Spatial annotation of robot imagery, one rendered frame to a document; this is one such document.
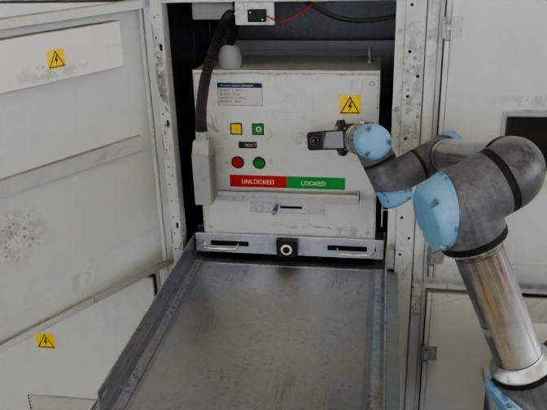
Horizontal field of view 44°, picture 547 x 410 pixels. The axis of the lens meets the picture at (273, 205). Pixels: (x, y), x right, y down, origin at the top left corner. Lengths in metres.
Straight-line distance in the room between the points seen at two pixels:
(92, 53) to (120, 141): 0.25
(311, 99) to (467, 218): 0.79
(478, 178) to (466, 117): 0.63
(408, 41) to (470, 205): 0.69
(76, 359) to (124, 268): 0.48
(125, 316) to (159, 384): 0.64
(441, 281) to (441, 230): 0.84
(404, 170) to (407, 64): 0.32
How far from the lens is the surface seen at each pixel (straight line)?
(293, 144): 1.84
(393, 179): 1.51
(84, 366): 2.31
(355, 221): 1.91
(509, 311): 1.25
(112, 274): 1.91
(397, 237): 1.88
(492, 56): 1.72
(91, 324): 2.20
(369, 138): 1.47
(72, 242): 1.79
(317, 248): 1.94
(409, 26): 1.71
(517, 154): 1.16
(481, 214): 1.13
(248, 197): 1.87
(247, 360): 1.57
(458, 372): 2.09
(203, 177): 1.80
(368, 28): 2.50
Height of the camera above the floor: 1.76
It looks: 23 degrees down
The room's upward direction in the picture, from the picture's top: 2 degrees counter-clockwise
